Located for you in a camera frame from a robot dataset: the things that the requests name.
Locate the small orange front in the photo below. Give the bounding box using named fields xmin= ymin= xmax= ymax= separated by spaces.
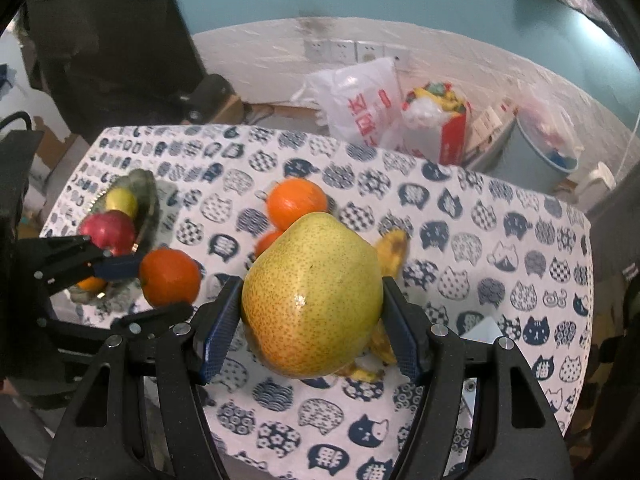
xmin=76 ymin=276 xmax=107 ymax=295

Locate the small orange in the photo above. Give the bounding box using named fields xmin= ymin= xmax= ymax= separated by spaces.
xmin=76 ymin=276 xmax=107 ymax=295
xmin=254 ymin=230 xmax=283 ymax=258

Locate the large orange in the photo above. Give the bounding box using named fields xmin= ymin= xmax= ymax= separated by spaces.
xmin=139 ymin=247 xmax=202 ymax=309

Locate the spotted banana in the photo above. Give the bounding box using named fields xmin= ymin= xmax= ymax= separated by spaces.
xmin=375 ymin=229 xmax=409 ymax=278
xmin=335 ymin=321 xmax=397 ymax=384

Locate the large yellow-green pear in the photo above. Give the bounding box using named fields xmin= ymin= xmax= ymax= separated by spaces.
xmin=241 ymin=212 xmax=383 ymax=379

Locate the green glass fruit bowl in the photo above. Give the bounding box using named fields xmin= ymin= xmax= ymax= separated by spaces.
xmin=67 ymin=168 xmax=163 ymax=306

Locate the red apple in bowl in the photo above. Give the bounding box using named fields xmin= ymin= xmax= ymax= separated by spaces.
xmin=78 ymin=211 xmax=136 ymax=256

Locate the yellow pear in bowl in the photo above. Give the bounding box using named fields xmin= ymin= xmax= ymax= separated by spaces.
xmin=104 ymin=188 xmax=138 ymax=220

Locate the cat pattern tablecloth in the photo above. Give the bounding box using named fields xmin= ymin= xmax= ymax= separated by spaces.
xmin=43 ymin=126 xmax=592 ymax=479

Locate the black speaker on box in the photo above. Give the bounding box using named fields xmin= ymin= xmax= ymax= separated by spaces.
xmin=178 ymin=74 xmax=235 ymax=125

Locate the brown cardboard box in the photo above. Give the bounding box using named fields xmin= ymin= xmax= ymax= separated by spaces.
xmin=181 ymin=94 xmax=318 ymax=125

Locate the black cloth cabinet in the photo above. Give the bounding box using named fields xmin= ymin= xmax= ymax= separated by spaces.
xmin=25 ymin=0 xmax=205 ymax=142

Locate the grey blue trash bin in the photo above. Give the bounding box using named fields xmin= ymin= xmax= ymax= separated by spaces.
xmin=488 ymin=108 xmax=582 ymax=194

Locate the white plastic bag red print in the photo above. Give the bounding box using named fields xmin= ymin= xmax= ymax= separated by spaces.
xmin=291 ymin=58 xmax=404 ymax=151

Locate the red white bag of trash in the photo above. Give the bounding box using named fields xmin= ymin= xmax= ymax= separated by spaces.
xmin=401 ymin=81 xmax=471 ymax=165

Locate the white wall socket strip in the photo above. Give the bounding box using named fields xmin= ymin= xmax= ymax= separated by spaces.
xmin=304 ymin=38 xmax=411 ymax=70

